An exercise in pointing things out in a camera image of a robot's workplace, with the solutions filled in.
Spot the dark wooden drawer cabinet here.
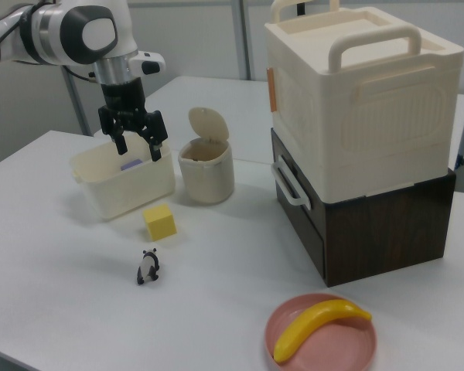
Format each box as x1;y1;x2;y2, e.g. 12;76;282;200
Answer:
269;127;457;288

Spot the yellow cube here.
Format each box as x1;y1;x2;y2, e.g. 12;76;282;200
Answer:
142;204;178;243

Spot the cream trash can lid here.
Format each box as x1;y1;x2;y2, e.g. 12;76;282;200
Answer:
187;107;230;145

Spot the pink plate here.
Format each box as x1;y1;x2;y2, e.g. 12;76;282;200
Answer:
263;292;379;371

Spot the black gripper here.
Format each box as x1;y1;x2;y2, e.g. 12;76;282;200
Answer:
97;76;169;163

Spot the orange box latch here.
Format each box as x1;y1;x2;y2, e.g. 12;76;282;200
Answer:
266;66;279;113

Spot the white drawer handle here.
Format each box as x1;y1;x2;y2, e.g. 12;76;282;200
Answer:
270;158;311;208

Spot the yellow banana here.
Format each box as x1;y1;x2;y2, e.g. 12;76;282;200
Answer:
273;298;373;364

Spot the white plastic bin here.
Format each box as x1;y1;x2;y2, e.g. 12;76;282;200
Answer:
69;138;176;222

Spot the panda figurine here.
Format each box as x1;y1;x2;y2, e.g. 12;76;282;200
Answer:
135;248;160;286

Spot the purple cube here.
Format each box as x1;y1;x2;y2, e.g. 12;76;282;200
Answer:
119;157;145;172

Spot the cream trash can body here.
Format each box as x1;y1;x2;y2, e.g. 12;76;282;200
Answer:
176;138;236;204

